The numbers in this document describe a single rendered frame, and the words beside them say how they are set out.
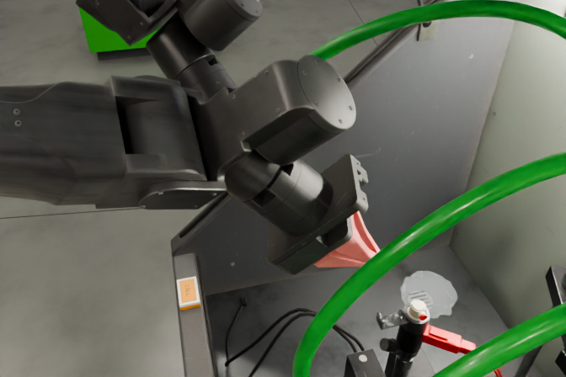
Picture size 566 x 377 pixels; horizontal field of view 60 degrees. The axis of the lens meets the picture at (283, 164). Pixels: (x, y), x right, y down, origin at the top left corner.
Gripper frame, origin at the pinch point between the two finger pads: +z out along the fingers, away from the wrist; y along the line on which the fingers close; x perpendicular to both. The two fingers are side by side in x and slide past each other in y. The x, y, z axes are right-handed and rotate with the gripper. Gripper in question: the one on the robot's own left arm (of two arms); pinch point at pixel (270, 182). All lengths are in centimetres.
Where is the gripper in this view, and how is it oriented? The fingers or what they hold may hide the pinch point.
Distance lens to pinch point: 54.0
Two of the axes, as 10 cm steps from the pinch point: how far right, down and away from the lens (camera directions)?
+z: 5.7, 8.2, 0.3
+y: 4.6, -3.5, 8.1
